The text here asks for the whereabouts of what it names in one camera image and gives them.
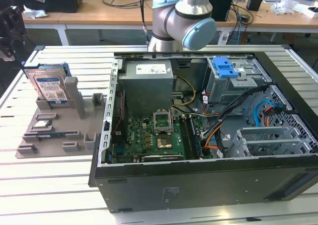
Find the hard disk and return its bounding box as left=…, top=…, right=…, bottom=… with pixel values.
left=21, top=62, right=73, bottom=104

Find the grey metal disk bay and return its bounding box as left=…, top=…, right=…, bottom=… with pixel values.
left=227, top=126, right=314, bottom=158

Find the wooden desk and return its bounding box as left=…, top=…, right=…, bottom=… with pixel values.
left=21, top=10, right=63, bottom=47
left=58, top=0, right=318, bottom=46

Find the crumpled white paper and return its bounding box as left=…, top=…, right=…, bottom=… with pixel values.
left=23, top=7, right=48, bottom=20

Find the silver CPU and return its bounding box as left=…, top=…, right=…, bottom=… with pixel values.
left=33, top=121, right=52, bottom=129

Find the grey parts rack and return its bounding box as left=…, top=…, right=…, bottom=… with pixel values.
left=14, top=76, right=108, bottom=159

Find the blue RAM stick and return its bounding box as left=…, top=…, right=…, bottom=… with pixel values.
left=37, top=132, right=67, bottom=139

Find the grey power supply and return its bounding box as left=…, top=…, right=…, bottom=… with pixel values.
left=118, top=60, right=174, bottom=111

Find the green motherboard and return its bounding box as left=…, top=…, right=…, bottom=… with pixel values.
left=110, top=105, right=214, bottom=163

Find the metal socket cover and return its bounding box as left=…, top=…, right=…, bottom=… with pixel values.
left=153, top=110, right=172, bottom=135

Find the thin locking lever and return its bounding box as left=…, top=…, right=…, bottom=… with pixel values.
left=168, top=108, right=174, bottom=136

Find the CPU socket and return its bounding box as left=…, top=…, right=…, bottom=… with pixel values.
left=156, top=134, right=174, bottom=151

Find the black graphics card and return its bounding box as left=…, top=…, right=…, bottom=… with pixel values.
left=140, top=154, right=186, bottom=162

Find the tall black box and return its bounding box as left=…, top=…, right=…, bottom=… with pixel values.
left=210, top=0, right=235, bottom=22

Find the dark RAM stick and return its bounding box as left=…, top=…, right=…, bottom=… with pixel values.
left=190, top=115, right=203, bottom=159

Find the blue plastic bay latch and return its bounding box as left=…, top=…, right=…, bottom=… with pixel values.
left=213, top=57, right=239, bottom=79

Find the grey optical drive bay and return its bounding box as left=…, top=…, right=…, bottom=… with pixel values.
left=203, top=57, right=273, bottom=107

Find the black PC case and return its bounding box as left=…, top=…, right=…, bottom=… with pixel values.
left=88, top=45, right=318, bottom=214

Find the small black open box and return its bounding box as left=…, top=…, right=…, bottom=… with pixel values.
left=245, top=0, right=263, bottom=11

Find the white plastic bag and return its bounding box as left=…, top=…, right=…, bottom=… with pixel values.
left=270, top=0, right=299, bottom=16

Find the white box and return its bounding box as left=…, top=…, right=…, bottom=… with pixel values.
left=292, top=5, right=318, bottom=19

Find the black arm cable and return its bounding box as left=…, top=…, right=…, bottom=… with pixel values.
left=138, top=0, right=151, bottom=46

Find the red black wire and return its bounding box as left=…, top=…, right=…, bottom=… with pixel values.
left=112, top=90, right=125, bottom=134

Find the yellow black wire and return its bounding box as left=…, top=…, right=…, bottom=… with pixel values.
left=171, top=75, right=197, bottom=112

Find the orange yellow wire bundle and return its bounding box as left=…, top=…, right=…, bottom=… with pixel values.
left=202, top=110, right=224, bottom=151

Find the black cable bundle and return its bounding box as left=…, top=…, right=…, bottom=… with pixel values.
left=205, top=85, right=271, bottom=147

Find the blue data wire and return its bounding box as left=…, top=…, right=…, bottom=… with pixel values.
left=253, top=99, right=279, bottom=134

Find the red orange power wire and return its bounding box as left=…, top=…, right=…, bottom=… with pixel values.
left=263, top=105, right=287, bottom=127

